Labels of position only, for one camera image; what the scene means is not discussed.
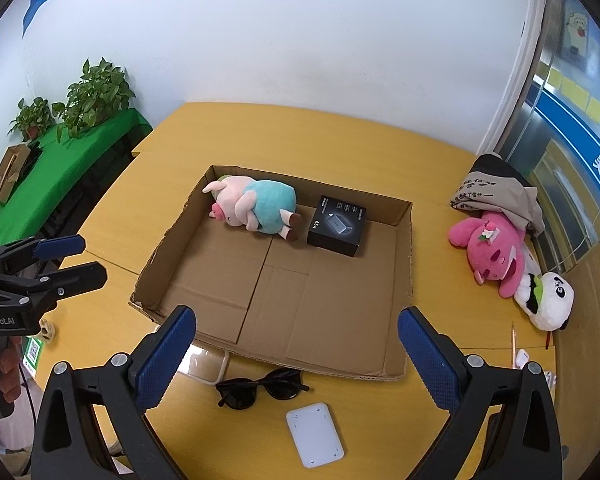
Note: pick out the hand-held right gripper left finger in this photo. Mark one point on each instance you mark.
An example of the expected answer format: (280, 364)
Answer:
(167, 355)

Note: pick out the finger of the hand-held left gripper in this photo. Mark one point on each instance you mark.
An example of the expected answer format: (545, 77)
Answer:
(80, 280)
(60, 246)

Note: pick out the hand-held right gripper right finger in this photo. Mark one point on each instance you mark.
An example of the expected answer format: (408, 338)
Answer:
(422, 355)

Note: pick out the pink pig plush toy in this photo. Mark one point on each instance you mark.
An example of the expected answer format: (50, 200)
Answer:
(260, 205)

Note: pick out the wooden desktop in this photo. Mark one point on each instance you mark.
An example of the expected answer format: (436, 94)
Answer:
(330, 150)

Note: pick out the person's left hand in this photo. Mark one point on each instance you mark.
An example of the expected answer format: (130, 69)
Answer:
(12, 380)

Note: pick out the clear plastic container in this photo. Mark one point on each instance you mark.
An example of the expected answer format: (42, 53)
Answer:
(205, 365)

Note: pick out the green printed card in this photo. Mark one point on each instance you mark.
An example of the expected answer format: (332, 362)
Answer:
(32, 355)

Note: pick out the green cloth covered table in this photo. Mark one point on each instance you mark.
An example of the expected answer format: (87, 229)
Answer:
(55, 170)

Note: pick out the black sunglasses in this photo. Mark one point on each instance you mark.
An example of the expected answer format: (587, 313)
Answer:
(237, 395)

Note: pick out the small cardboard box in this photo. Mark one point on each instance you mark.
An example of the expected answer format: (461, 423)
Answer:
(10, 170)

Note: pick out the wooden pencil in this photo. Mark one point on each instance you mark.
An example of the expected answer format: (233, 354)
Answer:
(514, 345)

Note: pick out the small white adapter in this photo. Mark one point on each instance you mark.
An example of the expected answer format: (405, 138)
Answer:
(551, 380)

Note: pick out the small potted plant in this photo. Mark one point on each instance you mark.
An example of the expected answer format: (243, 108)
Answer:
(32, 117)

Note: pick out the white rectangular device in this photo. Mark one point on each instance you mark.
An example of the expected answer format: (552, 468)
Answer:
(315, 435)

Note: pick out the panda plush toy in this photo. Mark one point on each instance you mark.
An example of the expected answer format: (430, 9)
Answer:
(550, 300)

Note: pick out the large potted plant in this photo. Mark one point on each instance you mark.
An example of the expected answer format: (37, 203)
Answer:
(95, 95)

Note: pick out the black product box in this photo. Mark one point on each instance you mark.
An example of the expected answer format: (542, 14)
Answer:
(337, 225)

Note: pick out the beige cloth bag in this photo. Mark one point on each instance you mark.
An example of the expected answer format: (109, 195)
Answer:
(490, 190)

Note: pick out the metal door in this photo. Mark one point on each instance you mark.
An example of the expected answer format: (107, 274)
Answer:
(530, 135)

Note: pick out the blue door banner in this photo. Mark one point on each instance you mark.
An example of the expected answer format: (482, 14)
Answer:
(580, 145)

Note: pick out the yellow sticky note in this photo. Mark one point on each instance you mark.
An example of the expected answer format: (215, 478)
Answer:
(596, 109)
(544, 71)
(575, 92)
(555, 81)

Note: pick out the cartoon door sticker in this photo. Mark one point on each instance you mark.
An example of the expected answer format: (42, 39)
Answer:
(577, 30)

